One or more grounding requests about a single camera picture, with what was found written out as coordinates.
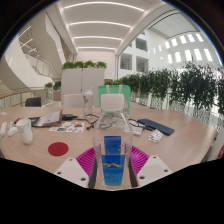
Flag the black cable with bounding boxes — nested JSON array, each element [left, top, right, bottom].
[[75, 113, 148, 132]]

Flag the white chair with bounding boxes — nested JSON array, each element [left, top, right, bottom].
[[63, 93, 86, 108]]

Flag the green plants on cabinet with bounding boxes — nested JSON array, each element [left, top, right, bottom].
[[61, 60, 108, 70]]

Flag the white cabinet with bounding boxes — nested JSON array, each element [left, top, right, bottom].
[[60, 67, 106, 101]]

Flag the white computer mouse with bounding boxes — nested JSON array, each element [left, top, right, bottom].
[[7, 125, 19, 137]]

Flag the glass railing with wooden handrail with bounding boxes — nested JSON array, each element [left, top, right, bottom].
[[0, 88, 48, 109]]

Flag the row of green hedge plants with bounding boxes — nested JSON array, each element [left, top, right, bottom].
[[104, 61, 224, 124]]

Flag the black chair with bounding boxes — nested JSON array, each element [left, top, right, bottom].
[[24, 96, 43, 108]]

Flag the clear blue-labelled water bottle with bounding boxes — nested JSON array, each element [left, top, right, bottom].
[[92, 93, 134, 190]]

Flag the green tote bag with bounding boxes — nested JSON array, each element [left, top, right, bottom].
[[97, 84, 132, 109]]

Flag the white plastic packet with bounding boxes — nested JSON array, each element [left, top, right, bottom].
[[148, 129, 165, 143]]

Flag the white paper cup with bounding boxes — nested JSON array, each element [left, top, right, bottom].
[[15, 118, 34, 145]]

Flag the dark blue flat case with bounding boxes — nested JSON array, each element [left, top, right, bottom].
[[137, 118, 176, 136]]

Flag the clear tumbler with white lid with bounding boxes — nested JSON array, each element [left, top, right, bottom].
[[82, 87, 95, 116]]

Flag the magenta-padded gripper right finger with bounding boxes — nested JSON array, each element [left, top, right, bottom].
[[129, 145, 174, 188]]

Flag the flat round red coaster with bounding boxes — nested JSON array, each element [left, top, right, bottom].
[[47, 141, 70, 157]]

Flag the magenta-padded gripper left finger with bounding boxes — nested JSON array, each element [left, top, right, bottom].
[[54, 146, 98, 189]]

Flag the white power strip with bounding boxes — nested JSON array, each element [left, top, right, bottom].
[[0, 121, 8, 138]]

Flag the potted green plants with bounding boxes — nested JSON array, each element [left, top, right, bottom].
[[44, 80, 62, 101]]

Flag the ceiling light strips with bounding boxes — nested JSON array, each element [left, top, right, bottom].
[[63, 1, 146, 51]]

